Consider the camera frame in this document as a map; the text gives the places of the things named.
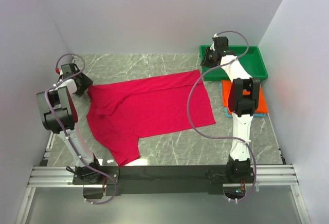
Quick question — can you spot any crimson red t shirt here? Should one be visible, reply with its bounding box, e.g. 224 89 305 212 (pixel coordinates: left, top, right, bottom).
87 70 215 166

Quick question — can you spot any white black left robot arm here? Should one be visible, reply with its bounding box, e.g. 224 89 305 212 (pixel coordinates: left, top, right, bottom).
36 63 104 184

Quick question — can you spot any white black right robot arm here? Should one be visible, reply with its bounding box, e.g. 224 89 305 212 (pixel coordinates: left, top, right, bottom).
203 35 260 183

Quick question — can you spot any green plastic bin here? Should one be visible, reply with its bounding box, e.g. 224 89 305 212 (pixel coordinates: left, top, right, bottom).
199 45 268 82

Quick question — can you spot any folded orange t shirt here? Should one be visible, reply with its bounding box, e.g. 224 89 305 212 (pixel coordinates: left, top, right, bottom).
221 79 269 114

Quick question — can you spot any folded light blue t shirt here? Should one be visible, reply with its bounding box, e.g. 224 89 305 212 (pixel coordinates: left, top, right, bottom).
219 83 267 118

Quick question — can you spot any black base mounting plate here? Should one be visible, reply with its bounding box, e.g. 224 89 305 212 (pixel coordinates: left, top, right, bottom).
72 165 254 196

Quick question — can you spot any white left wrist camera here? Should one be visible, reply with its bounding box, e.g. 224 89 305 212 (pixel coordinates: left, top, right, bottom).
55 65 65 82

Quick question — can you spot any aluminium front rail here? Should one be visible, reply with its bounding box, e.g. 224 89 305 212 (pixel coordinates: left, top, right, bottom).
27 164 299 188

